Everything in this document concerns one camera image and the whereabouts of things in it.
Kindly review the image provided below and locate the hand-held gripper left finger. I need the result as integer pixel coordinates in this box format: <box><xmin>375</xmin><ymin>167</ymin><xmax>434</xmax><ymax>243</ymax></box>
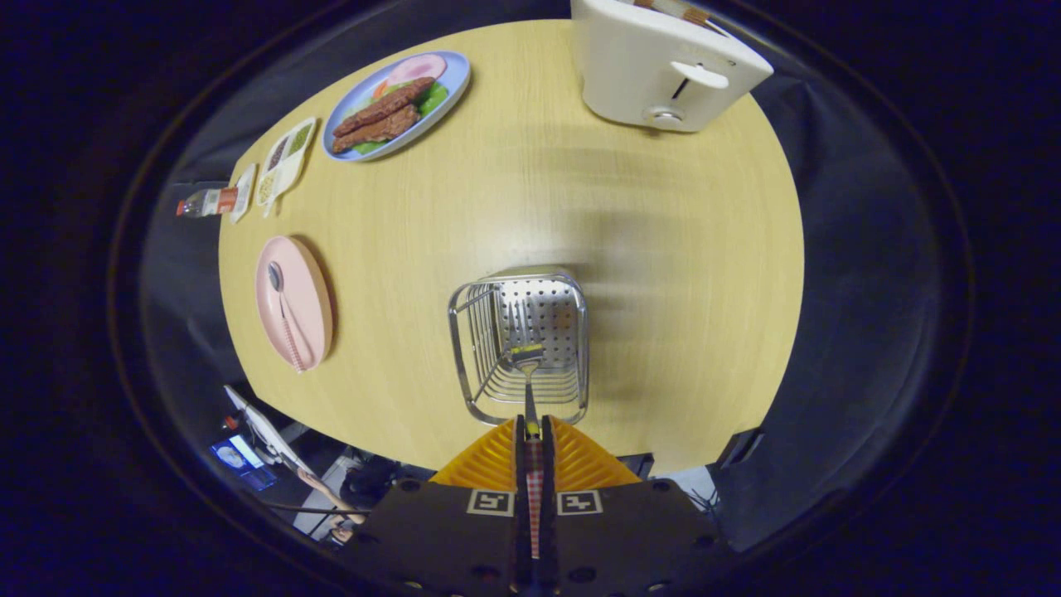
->
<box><xmin>344</xmin><ymin>416</ymin><xmax>531</xmax><ymax>597</ymax></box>

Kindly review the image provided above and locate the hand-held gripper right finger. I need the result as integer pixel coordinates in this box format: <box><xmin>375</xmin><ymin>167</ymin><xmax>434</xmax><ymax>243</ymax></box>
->
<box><xmin>542</xmin><ymin>416</ymin><xmax>735</xmax><ymax>597</ymax></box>

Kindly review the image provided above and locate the checkered handle fork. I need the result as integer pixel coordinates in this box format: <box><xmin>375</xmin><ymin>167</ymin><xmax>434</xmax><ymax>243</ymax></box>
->
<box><xmin>508</xmin><ymin>343</ymin><xmax>546</xmax><ymax>561</ymax></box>

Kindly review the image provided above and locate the checkered handle spoon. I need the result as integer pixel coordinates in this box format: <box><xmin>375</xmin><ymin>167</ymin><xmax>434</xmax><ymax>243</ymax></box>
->
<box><xmin>266</xmin><ymin>260</ymin><xmax>307</xmax><ymax>375</ymax></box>

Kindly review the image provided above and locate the pink plate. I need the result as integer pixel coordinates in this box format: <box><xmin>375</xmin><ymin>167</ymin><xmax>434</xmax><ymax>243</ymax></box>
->
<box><xmin>254</xmin><ymin>235</ymin><xmax>335</xmax><ymax>373</ymax></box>

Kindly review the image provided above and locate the blue screen device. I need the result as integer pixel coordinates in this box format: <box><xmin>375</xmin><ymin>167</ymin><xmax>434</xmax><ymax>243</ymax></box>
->
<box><xmin>210</xmin><ymin>434</ymin><xmax>279</xmax><ymax>493</ymax></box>

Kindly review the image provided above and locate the brown meat strip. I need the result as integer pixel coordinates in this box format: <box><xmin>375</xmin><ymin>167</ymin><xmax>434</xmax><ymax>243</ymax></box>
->
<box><xmin>331</xmin><ymin>104</ymin><xmax>422</xmax><ymax>155</ymax></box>
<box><xmin>332</xmin><ymin>76</ymin><xmax>438</xmax><ymax>139</ymax></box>

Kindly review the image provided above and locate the green lettuce leaf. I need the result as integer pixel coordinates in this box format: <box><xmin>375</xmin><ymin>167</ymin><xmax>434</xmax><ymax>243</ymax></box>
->
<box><xmin>351</xmin><ymin>81</ymin><xmax>451</xmax><ymax>158</ymax></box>

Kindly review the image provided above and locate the white compartment seasoning tray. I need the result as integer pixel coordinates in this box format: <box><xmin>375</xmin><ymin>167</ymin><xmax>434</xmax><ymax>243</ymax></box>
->
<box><xmin>254</xmin><ymin>116</ymin><xmax>318</xmax><ymax>219</ymax></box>

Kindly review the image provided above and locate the small white dish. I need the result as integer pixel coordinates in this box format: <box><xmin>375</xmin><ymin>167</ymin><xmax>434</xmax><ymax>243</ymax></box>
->
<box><xmin>230</xmin><ymin>163</ymin><xmax>257</xmax><ymax>224</ymax></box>

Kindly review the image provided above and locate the blue plate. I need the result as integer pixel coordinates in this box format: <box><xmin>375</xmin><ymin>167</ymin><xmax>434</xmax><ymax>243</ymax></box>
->
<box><xmin>322</xmin><ymin>50</ymin><xmax>472</xmax><ymax>163</ymax></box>

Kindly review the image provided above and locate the white toaster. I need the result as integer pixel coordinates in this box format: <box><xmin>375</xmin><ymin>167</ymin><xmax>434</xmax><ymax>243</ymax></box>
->
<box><xmin>569</xmin><ymin>0</ymin><xmax>775</xmax><ymax>134</ymax></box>

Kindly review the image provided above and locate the red capped bottle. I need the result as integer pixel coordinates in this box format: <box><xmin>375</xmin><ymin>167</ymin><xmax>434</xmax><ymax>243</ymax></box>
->
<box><xmin>175</xmin><ymin>187</ymin><xmax>240</xmax><ymax>219</ymax></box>

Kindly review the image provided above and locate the pink ham slice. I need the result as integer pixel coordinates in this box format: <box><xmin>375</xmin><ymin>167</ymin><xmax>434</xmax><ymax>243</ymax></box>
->
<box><xmin>387</xmin><ymin>53</ymin><xmax>449</xmax><ymax>86</ymax></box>

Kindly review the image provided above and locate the toasted bread slice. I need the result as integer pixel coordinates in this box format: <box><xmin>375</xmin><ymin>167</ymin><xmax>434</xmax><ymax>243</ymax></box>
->
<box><xmin>634</xmin><ymin>0</ymin><xmax>714</xmax><ymax>27</ymax></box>

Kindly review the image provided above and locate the metal wire basket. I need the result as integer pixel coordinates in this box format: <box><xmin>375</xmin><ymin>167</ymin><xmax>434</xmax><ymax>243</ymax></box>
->
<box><xmin>448</xmin><ymin>265</ymin><xmax>590</xmax><ymax>427</ymax></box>

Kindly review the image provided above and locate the black bracket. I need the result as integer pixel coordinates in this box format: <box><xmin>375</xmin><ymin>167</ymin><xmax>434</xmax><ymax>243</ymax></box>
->
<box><xmin>715</xmin><ymin>426</ymin><xmax>764</xmax><ymax>476</ymax></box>

